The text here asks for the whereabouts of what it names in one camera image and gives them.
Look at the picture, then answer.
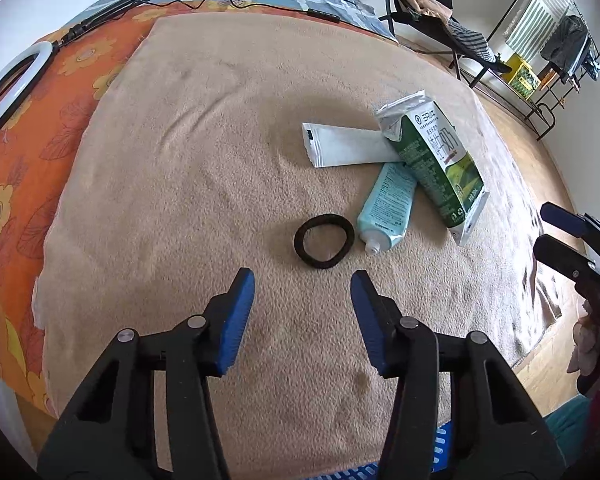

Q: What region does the light blue tube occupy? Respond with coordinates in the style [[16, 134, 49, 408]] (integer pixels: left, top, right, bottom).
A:
[[356, 162, 417, 256]]

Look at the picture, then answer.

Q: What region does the green white milk carton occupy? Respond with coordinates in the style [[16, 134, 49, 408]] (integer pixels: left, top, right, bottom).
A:
[[375, 90, 489, 246]]

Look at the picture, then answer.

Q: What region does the white snack wrapper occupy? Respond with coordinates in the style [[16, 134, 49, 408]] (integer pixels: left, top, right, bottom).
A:
[[301, 122, 400, 168]]

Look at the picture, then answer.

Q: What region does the blue plastic trash basket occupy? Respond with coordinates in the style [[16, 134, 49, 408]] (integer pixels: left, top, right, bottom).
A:
[[308, 418, 454, 480]]

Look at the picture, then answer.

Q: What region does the beige fleece blanket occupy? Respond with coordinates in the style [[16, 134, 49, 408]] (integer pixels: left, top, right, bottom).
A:
[[33, 12, 560, 479]]

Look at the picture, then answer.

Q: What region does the yellow crate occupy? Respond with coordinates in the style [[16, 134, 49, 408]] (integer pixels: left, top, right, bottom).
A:
[[502, 53, 541, 101]]

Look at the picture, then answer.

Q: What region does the dark hanging jacket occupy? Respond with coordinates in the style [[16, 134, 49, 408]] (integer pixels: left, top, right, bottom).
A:
[[541, 14, 590, 80]]

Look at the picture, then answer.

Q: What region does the black clothes rack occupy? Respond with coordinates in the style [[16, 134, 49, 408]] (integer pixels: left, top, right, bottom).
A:
[[468, 0, 600, 140]]

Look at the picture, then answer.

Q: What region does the orange floral bed sheet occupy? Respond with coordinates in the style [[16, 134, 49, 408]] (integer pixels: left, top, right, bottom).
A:
[[0, 0, 397, 416]]

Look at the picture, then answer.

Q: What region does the striped clothing on chair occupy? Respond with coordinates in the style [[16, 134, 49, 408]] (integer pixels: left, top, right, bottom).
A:
[[446, 18, 496, 63]]

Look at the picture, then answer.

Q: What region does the green striped towel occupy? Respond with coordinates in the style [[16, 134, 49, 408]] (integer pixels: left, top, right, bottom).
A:
[[503, 0, 573, 63]]

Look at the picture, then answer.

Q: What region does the black folding chair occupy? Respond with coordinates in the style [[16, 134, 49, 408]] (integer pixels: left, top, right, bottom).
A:
[[381, 0, 512, 77]]

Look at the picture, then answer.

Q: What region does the pink clothing on chair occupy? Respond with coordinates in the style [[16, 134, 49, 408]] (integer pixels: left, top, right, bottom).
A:
[[398, 0, 453, 24]]

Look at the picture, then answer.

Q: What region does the black tripod stand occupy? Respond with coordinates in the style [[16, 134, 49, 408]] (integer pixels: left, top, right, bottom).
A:
[[52, 0, 145, 51]]

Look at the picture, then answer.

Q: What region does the black hair tie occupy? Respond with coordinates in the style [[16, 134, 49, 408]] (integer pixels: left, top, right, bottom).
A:
[[292, 212, 357, 270]]

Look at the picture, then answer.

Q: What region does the black inline remote cable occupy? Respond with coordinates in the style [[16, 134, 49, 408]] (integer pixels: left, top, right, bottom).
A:
[[305, 8, 342, 24]]

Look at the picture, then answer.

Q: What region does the white ring light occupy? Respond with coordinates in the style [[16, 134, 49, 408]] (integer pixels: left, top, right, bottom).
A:
[[0, 41, 57, 129]]

